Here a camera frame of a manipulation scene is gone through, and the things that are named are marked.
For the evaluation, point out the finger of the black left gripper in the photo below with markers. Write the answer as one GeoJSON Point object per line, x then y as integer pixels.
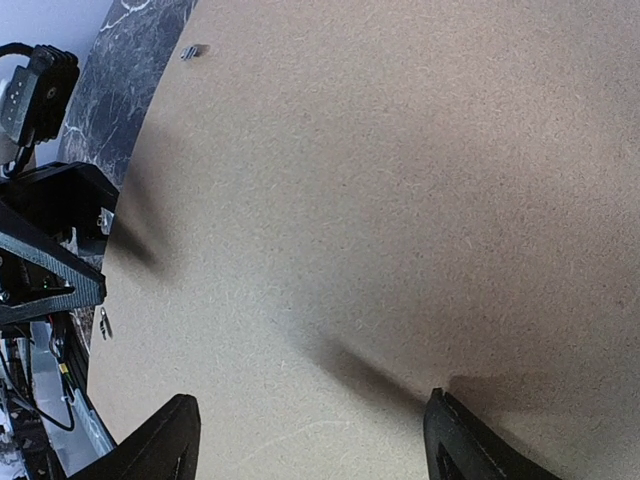
{"type": "Point", "coordinates": [39, 276]}
{"type": "Point", "coordinates": [64, 201]}

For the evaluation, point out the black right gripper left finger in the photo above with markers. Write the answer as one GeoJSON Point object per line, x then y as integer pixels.
{"type": "Point", "coordinates": [165, 446]}

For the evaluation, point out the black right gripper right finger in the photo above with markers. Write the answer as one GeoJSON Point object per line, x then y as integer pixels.
{"type": "Point", "coordinates": [460, 446]}

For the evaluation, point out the brown cardboard backing board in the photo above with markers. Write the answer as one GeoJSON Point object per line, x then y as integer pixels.
{"type": "Point", "coordinates": [342, 205]}

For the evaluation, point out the metal turn clip left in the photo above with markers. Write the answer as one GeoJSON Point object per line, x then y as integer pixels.
{"type": "Point", "coordinates": [104, 324]}

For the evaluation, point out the metal turn clip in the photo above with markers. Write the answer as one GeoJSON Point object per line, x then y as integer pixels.
{"type": "Point", "coordinates": [104, 324]}
{"type": "Point", "coordinates": [193, 51]}

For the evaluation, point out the metal turn clip top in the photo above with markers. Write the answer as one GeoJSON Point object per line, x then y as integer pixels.
{"type": "Point", "coordinates": [193, 51]}

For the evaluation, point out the white slotted cable duct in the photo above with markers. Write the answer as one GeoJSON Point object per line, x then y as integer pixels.
{"type": "Point", "coordinates": [77, 434]}

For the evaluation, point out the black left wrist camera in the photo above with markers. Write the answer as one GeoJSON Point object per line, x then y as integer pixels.
{"type": "Point", "coordinates": [38, 93]}

